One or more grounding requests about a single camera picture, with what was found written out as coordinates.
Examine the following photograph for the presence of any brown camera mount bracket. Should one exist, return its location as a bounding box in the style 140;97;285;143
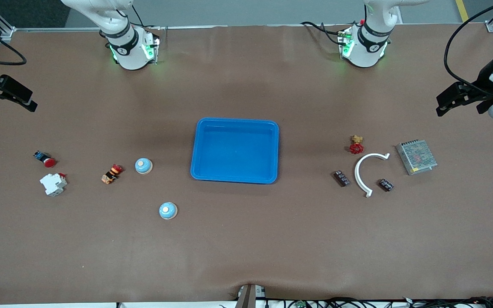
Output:
235;284;267;308

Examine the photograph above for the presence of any orange black emergency stop switch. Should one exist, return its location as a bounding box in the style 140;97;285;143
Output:
101;164;123;184

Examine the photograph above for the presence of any metal mesh power supply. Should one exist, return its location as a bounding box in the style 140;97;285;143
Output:
396;139;438;175

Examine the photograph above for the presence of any blue plastic tray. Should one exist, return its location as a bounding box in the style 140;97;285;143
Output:
190;118;279;184

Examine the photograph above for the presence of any black arm base cable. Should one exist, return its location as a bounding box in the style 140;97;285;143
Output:
301;21;343;47

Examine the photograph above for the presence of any white curved plastic arc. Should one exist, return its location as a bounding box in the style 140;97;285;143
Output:
354;153;390;198

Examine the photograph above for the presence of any red push button blue base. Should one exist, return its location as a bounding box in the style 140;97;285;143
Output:
34;151;56;168

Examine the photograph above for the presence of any light blue desk bell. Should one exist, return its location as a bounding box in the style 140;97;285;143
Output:
159;202;178;220
135;158;153;175

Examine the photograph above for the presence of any white circuit breaker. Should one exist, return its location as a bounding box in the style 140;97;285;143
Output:
40;173;68;196

